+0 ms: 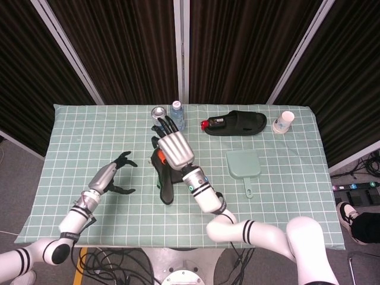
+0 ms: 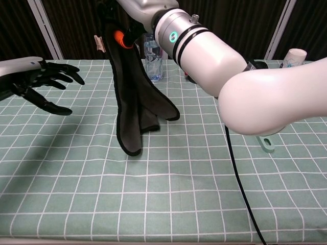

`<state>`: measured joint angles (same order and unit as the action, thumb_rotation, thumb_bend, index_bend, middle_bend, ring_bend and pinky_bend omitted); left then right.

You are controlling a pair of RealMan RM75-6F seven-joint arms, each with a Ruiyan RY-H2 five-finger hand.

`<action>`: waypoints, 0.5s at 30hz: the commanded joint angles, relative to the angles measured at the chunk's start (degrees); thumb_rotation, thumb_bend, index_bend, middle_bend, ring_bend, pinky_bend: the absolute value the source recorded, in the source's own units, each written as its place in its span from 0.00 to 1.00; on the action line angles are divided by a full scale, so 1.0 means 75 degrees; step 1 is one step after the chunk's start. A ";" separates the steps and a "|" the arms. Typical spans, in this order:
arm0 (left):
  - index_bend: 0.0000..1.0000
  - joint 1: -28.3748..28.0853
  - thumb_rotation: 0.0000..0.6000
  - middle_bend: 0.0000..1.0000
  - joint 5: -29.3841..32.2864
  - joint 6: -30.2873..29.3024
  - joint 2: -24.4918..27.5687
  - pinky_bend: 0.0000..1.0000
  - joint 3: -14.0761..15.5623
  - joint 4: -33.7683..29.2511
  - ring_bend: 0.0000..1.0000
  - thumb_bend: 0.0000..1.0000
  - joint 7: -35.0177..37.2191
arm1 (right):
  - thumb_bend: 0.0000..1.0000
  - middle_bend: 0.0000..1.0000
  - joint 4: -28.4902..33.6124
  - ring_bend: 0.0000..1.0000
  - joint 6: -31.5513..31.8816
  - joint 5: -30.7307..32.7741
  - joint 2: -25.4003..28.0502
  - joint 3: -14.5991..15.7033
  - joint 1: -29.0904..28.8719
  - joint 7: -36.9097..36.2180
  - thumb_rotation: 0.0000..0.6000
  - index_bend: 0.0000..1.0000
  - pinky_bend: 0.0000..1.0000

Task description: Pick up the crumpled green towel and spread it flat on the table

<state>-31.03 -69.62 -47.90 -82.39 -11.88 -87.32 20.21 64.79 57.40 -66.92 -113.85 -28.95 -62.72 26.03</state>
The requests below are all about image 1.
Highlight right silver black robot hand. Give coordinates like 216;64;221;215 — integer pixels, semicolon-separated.
150;115;195;172

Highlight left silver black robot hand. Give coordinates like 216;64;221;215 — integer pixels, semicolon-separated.
88;151;138;195

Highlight green cloth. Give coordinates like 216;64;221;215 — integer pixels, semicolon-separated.
150;148;185;205

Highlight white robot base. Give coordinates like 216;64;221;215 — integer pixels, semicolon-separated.
142;248;226;285

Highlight clear plastic water bottle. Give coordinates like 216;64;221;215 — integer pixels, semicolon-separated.
169;100;186;132

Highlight silver and blue metal can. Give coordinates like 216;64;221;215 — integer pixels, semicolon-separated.
150;106;167;128

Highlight green checked tablecloth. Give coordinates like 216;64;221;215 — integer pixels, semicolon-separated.
14;103;347;250

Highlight small black bottle red cap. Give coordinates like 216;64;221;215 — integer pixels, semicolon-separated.
199;117;227;131

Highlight pale green plastic dustpan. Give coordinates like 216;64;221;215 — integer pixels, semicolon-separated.
224;149;262;199

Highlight black rubber slipper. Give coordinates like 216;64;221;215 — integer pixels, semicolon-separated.
204;110;268;137

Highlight white paper cup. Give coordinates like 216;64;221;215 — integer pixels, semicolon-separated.
271;110;295;135

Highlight black power strip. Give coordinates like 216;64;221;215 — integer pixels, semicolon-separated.
331;180;380;193

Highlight white and black sneaker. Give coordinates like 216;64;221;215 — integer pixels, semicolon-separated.
336;201;369;245

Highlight black foot pedal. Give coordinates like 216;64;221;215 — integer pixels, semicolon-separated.
347;189;380;206

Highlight black trouser leg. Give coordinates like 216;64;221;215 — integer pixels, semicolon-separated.
351;212;380;244

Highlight black floor cable tangle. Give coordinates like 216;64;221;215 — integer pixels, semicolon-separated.
80;248;155;285

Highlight dark partition panel white frame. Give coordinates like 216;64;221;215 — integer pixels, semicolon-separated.
180;0;339;105
31;0;183;105
267;0;380;173
0;0;97;158

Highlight thin black floor cables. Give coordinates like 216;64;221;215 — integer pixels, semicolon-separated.
231;248;256;271

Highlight black cable bundle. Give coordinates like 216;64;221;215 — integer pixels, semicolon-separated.
354;151;380;179

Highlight metal chair frame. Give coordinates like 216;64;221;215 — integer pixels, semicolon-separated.
347;251;380;285

